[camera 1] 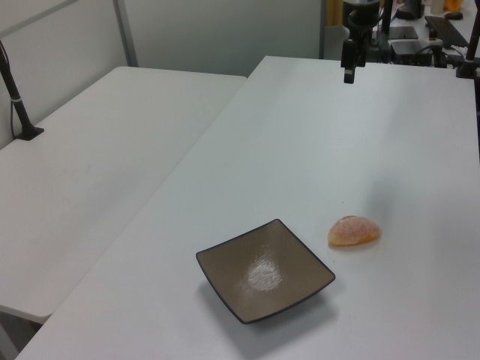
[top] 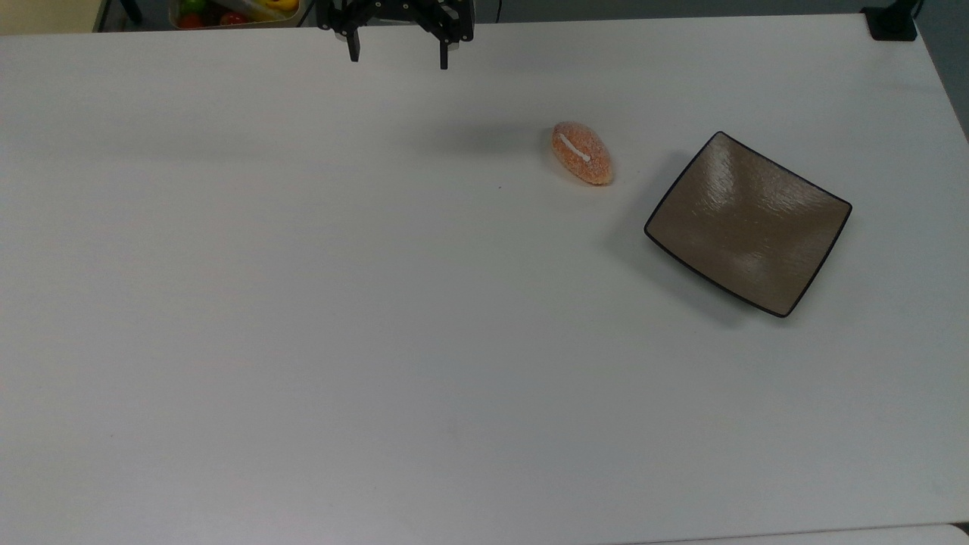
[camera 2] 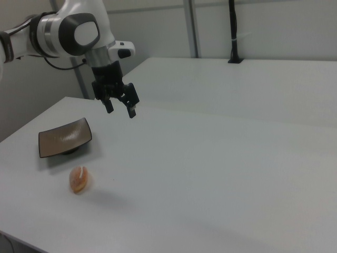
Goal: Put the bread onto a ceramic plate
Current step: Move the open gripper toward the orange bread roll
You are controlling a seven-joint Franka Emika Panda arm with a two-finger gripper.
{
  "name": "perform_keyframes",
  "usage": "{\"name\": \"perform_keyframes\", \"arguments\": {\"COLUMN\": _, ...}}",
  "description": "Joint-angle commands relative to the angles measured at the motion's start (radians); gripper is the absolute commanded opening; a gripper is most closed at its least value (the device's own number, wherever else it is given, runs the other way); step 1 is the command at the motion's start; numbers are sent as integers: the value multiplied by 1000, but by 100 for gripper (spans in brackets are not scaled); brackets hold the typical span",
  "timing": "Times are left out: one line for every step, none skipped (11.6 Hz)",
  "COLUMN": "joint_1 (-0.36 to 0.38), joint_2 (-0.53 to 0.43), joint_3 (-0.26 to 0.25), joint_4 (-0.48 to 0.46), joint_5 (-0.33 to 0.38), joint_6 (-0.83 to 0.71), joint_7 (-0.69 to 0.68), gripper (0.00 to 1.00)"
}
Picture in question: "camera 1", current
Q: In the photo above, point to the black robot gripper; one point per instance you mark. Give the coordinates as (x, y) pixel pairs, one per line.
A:
(362, 18)

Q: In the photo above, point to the square brown ceramic plate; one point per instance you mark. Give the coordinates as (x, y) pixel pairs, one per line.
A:
(262, 270)

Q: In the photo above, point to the yellow background panel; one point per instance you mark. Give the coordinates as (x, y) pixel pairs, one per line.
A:
(333, 11)

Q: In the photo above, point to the black electronics box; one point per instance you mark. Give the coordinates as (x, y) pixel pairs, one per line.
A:
(410, 52)

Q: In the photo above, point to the black computer keyboard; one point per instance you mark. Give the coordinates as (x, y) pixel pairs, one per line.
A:
(446, 30)

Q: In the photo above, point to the dark computer mouse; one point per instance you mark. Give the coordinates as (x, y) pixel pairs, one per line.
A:
(454, 15)

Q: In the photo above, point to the black clamp camera stand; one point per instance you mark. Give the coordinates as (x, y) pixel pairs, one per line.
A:
(469, 56)

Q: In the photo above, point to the black camera stand pole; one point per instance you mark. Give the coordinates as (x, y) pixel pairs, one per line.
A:
(17, 101)

